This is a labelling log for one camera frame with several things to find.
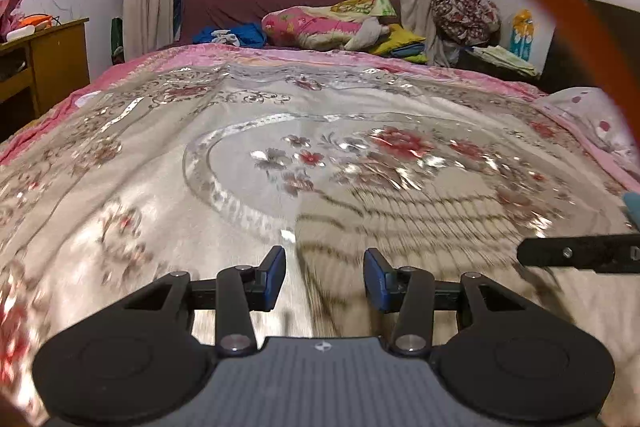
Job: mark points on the silver floral bedspread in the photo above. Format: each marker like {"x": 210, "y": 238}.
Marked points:
{"x": 150, "y": 167}

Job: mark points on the pink dotted pillow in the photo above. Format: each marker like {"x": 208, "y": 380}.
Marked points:
{"x": 585, "y": 112}

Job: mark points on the orange object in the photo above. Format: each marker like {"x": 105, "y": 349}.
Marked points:
{"x": 35, "y": 19}

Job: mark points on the white cloth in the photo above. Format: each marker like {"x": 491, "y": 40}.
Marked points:
{"x": 367, "y": 34}

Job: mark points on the pink floral cloth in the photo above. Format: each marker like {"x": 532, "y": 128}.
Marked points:
{"x": 10, "y": 2}

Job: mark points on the white socks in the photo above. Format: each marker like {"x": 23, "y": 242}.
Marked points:
{"x": 227, "y": 38}

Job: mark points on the beige striped knit sweater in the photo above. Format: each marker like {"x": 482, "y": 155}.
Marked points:
{"x": 425, "y": 227}

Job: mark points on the blue cloth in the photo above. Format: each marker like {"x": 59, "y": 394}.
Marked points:
{"x": 250, "y": 34}

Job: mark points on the white object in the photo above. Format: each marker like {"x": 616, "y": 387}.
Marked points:
{"x": 20, "y": 33}

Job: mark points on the light green folded cloth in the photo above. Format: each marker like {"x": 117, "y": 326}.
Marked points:
{"x": 505, "y": 57}

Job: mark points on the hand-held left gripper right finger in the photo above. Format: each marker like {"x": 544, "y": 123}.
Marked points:
{"x": 375, "y": 279}

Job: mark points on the yellow folded cloth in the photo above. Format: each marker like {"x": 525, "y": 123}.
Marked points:
{"x": 400, "y": 37}

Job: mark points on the dark wooden headboard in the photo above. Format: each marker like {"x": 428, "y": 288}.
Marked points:
{"x": 570, "y": 67}

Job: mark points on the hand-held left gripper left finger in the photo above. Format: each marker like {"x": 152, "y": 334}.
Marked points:
{"x": 274, "y": 277}

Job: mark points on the teal cloth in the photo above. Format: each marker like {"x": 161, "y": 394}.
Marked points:
{"x": 632, "y": 207}

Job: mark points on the pink floral quilt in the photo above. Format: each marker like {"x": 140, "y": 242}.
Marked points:
{"x": 305, "y": 27}

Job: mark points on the dark floral cloth bundle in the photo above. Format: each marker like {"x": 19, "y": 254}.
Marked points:
{"x": 465, "y": 14}

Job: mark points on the yellow and blue package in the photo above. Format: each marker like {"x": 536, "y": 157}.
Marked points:
{"x": 522, "y": 32}

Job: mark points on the wooden bedside cabinet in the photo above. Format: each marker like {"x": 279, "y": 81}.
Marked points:
{"x": 60, "y": 57}

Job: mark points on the dark red headboard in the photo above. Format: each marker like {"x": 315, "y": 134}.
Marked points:
{"x": 230, "y": 7}

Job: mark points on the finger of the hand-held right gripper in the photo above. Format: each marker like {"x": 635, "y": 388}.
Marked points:
{"x": 565, "y": 252}

